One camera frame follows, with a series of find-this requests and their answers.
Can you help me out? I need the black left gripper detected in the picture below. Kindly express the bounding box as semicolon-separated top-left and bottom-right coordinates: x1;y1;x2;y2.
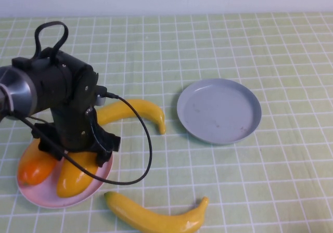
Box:
31;105;122;166

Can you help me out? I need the yellow mango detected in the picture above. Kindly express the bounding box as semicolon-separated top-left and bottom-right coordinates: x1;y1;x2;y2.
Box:
56;151;99;199

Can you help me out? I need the orange mango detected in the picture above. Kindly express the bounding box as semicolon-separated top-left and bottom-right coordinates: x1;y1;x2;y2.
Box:
17;140;58;187

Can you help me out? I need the yellow banana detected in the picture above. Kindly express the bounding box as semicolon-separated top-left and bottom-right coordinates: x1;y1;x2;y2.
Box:
96;98;167;135
104;191;210;233

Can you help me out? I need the pink round plate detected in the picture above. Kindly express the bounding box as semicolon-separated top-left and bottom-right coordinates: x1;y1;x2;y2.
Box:
16;139;114;209

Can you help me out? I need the grey-blue round plate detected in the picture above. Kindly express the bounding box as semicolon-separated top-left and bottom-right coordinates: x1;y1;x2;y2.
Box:
176;78;262;146

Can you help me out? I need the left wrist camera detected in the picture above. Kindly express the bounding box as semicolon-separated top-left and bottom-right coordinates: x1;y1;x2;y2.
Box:
93;84;109;106

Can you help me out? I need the black left camera cable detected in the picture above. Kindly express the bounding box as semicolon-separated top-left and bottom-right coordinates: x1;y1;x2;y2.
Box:
15;91;153;186

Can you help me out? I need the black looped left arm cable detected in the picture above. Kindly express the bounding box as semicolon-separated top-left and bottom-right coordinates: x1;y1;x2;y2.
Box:
34;21;69;64

